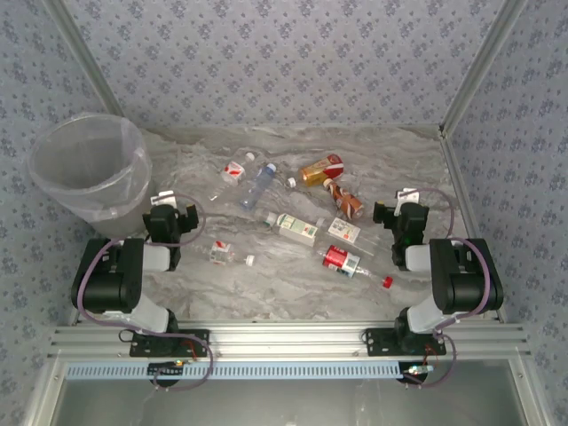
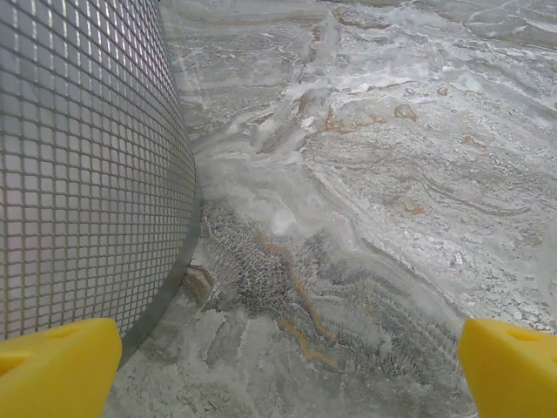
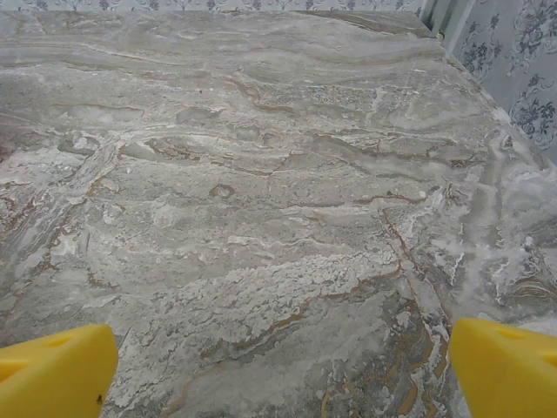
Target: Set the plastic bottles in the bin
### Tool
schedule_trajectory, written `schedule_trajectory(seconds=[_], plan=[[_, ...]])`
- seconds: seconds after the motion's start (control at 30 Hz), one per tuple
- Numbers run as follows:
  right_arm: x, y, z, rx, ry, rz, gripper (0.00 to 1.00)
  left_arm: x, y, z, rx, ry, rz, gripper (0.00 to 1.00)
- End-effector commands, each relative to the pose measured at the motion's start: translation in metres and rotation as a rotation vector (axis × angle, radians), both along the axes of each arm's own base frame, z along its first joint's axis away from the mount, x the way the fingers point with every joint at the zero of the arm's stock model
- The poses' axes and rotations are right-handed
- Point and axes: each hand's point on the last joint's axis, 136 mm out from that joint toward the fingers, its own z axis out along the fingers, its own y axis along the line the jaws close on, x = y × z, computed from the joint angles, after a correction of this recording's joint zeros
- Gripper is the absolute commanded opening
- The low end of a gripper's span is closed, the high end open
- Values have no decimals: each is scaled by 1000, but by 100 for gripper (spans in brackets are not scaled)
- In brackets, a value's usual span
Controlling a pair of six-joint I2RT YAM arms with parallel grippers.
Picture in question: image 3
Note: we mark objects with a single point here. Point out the aluminium frame post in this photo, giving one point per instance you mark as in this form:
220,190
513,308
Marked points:
435,17

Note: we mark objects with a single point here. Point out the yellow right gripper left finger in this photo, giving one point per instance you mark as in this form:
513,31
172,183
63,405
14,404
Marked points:
52,374

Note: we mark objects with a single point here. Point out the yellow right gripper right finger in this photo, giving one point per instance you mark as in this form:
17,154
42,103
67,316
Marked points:
509,374

